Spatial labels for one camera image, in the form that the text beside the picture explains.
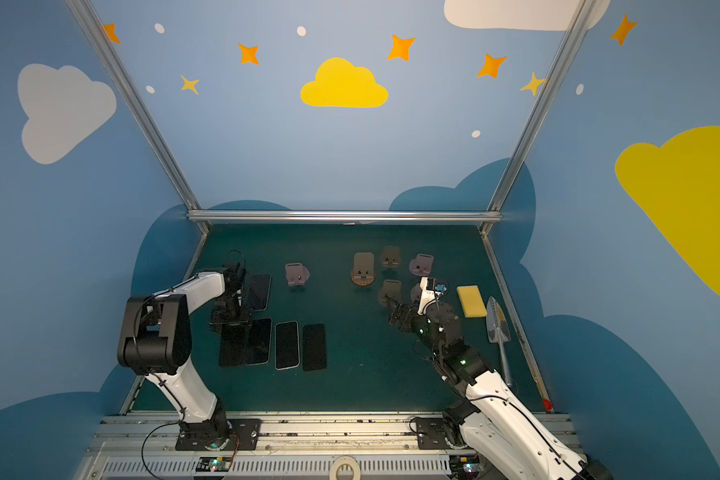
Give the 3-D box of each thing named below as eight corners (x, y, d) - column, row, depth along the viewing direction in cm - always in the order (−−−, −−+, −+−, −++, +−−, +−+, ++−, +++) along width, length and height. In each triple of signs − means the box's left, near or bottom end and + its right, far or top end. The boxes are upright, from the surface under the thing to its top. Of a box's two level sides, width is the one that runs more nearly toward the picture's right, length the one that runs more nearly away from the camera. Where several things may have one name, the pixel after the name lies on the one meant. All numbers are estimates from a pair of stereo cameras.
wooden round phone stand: (352, 286, 105) (351, 268, 97) (352, 271, 110) (352, 252, 101) (373, 286, 105) (374, 268, 97) (372, 271, 110) (373, 252, 101)
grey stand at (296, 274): (287, 285, 106) (283, 272, 100) (289, 275, 109) (285, 262, 103) (308, 285, 106) (305, 272, 100) (309, 275, 109) (306, 262, 103)
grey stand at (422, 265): (410, 276, 109) (414, 260, 102) (409, 269, 111) (413, 253, 104) (428, 276, 109) (433, 260, 102) (427, 269, 111) (432, 253, 104)
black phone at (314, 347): (304, 371, 87) (303, 368, 85) (303, 328, 96) (302, 325, 94) (327, 367, 88) (327, 365, 86) (324, 325, 97) (323, 322, 95)
